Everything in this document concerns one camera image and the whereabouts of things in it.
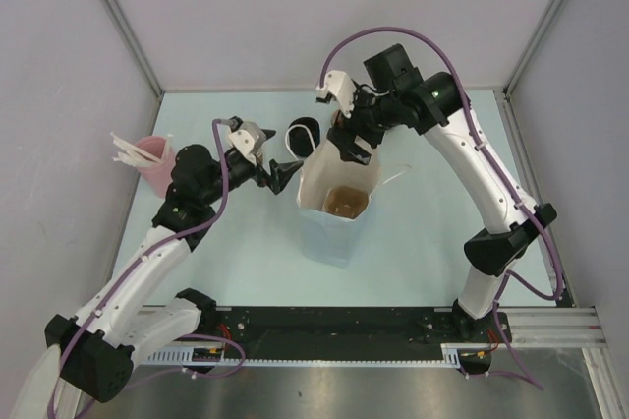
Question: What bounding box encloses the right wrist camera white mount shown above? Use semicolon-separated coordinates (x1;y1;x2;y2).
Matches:
315;70;357;118

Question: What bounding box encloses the light blue paper bag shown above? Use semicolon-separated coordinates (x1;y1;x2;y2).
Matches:
296;138;411;268

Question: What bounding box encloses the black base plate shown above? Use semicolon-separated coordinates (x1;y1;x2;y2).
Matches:
198;306;512;359

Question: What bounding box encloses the grey slotted cable duct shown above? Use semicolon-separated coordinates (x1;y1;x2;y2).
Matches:
143;342;486;368

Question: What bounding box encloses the brown cup carrier stack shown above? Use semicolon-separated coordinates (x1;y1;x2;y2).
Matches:
330;110;342;126

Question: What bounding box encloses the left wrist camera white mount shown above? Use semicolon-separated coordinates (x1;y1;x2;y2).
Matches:
226;116;260;160

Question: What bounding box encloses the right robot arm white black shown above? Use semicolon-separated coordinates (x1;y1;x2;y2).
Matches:
316;44;557;341

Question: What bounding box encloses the brown pulp cup carrier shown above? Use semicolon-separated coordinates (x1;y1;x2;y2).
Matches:
322;186;369;219

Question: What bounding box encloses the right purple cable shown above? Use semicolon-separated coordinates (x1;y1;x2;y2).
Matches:
318;27;566;390

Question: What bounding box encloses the purple cable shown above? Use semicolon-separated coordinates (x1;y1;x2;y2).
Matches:
318;27;566;390
46;117;247;419

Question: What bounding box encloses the stack of brown paper cups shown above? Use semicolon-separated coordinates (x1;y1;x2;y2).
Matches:
249;142;264;166

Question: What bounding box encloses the stack of black lids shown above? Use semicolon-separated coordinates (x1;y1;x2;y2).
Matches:
285;117;320;159

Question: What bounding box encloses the pink cup holder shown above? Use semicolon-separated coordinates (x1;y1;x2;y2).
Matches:
135;136;176;199

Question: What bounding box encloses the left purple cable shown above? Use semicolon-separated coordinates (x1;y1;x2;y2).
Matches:
46;117;247;419

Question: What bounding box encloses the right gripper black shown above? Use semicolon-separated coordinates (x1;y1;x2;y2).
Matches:
327;80;400;166

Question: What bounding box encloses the aluminium frame rail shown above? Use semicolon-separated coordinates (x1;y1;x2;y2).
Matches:
502;307;606;348

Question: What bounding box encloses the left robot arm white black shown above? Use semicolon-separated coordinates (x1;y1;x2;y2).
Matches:
44;118;303;403

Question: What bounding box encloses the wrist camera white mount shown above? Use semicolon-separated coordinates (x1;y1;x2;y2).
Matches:
226;116;260;160
315;70;357;118

